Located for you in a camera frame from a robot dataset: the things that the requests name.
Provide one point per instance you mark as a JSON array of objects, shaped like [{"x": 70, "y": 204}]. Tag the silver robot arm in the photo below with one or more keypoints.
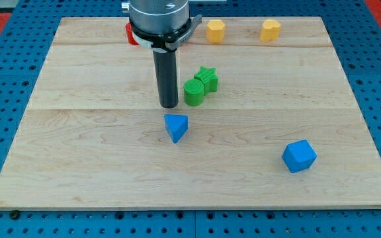
[{"x": 162, "y": 26}]

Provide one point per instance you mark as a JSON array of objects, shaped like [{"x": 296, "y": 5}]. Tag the yellow hexagon block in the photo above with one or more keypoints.
[{"x": 215, "y": 31}]

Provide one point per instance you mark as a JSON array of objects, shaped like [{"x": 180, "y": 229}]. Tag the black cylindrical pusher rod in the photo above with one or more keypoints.
[{"x": 166, "y": 75}]

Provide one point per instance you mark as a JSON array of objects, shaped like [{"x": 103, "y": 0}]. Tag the green cylinder block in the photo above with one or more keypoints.
[{"x": 193, "y": 92}]

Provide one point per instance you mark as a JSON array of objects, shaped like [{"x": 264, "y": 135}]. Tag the green star block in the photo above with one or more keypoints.
[{"x": 208, "y": 78}]

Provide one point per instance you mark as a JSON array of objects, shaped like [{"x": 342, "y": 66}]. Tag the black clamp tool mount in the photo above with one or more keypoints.
[{"x": 166, "y": 42}]

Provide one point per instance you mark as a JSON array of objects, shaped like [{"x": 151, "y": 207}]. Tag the wooden board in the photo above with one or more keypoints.
[{"x": 93, "y": 134}]

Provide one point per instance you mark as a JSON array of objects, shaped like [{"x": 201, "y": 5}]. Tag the blue triangle block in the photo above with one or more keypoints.
[{"x": 176, "y": 126}]

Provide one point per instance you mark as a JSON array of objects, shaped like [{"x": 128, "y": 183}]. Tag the red block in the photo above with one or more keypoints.
[{"x": 129, "y": 34}]

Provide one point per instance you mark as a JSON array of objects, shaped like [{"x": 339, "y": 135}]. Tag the yellow heart block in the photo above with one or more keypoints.
[{"x": 270, "y": 30}]

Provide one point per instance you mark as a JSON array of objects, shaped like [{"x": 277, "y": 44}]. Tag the blue cube block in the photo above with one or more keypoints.
[{"x": 299, "y": 156}]

